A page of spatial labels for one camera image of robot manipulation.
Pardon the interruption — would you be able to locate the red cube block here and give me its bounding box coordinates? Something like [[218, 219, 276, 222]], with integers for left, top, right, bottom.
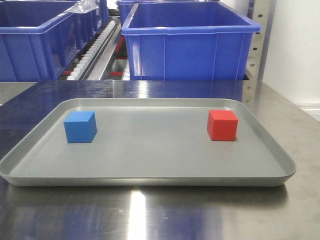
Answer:
[[207, 110, 239, 141]]

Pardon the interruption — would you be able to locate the blue bin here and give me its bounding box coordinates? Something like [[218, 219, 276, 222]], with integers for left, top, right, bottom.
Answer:
[[121, 1, 261, 81], [0, 0, 108, 82]]

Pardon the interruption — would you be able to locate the clear plastic film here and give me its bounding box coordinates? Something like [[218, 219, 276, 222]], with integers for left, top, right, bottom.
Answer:
[[65, 0, 98, 14]]

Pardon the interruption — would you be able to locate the perforated metal shelf post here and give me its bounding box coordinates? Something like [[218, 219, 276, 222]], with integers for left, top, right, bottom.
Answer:
[[246, 0, 277, 81]]

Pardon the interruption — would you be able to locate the blue bin right front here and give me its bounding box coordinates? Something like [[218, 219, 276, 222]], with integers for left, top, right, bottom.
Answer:
[[121, 1, 261, 81]]

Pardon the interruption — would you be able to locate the blue cube block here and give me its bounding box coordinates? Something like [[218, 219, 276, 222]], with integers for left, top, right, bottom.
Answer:
[[63, 111, 98, 143]]

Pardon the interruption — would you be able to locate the grey rectangular tray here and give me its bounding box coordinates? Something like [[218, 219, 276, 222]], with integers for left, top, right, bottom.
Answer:
[[0, 98, 296, 187]]

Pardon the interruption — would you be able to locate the blue bin left front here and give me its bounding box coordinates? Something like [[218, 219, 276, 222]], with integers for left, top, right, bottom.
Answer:
[[0, 0, 108, 82]]

